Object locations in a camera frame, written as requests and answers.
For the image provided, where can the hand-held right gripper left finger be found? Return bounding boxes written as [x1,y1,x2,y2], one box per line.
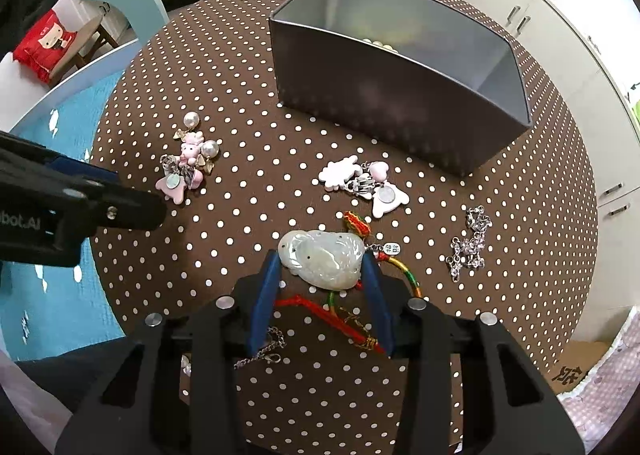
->
[54,251,283,455]

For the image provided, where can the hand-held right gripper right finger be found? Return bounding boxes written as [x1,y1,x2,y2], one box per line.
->
[361,251,586,455]

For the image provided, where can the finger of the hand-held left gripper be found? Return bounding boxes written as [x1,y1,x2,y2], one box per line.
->
[55,181,168,237]
[0,131,121,186]

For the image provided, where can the thin silver chain bracelet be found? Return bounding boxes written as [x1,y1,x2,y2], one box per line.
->
[232,325,287,371]

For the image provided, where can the white jade pendant red cord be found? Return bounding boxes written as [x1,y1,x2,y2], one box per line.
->
[274,211,422,357]

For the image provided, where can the pink pearl charm cluster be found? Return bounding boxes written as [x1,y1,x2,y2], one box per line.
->
[156,111,222,206]

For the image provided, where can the white pink charm cluster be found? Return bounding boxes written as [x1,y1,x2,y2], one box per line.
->
[318,155,408,220]

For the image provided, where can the silver crystal bracelet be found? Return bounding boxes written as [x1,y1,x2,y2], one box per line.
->
[447,205,493,283]

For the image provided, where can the silver metal tin box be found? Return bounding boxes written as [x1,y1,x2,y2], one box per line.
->
[268,0,532,178]

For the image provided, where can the cream bead bracelet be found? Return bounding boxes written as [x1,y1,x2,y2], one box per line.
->
[362,37,398,54]

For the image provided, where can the blue floor mat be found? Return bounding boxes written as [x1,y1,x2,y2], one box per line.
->
[0,70,126,361]

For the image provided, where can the red cartoon cushion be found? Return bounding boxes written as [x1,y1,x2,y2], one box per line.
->
[12,10,78,83]

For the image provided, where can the wooden stool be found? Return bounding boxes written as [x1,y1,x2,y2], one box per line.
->
[75,17,118,68]

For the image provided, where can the cardboard box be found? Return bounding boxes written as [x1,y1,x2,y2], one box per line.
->
[547,340,621,391]

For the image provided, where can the pink floral quilt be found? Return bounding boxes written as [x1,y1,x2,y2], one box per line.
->
[557,307,640,451]

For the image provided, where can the long white cabinet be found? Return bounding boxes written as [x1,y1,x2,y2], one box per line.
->
[450,0,640,336]

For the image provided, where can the light blue curved furniture frame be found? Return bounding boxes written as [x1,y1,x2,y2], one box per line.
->
[0,0,171,136]

